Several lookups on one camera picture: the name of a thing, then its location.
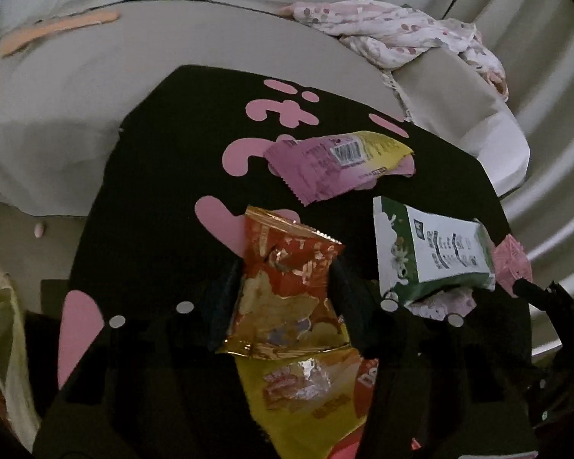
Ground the purple yellow snack wrapper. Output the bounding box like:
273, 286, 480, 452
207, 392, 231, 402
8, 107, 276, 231
263, 130, 416, 206

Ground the pink plastic basket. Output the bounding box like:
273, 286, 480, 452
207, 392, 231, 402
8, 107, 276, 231
491, 234, 533, 297

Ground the yellow snack bag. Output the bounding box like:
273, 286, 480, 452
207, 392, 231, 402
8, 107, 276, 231
236, 348, 378, 458

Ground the black pink patterned tablecloth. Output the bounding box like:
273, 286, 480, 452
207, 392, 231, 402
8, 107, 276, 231
31, 63, 532, 459

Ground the red orange chip bag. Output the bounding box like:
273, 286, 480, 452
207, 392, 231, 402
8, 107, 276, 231
220, 206, 350, 361

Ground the grey covered sofa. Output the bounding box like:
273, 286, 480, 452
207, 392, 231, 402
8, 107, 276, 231
0, 0, 413, 219

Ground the grey curtain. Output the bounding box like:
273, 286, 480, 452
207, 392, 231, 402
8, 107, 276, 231
420, 0, 574, 360

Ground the orange flat strip on sofa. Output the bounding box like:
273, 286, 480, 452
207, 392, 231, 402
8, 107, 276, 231
0, 10, 120, 57

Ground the pale purple wrapper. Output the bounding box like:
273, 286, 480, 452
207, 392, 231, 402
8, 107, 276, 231
406, 287, 477, 321

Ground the pink floral blanket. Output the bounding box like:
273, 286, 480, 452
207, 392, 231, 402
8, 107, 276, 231
279, 0, 509, 99

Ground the white green snack bag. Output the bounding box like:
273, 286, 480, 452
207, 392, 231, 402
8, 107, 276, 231
373, 196, 496, 307

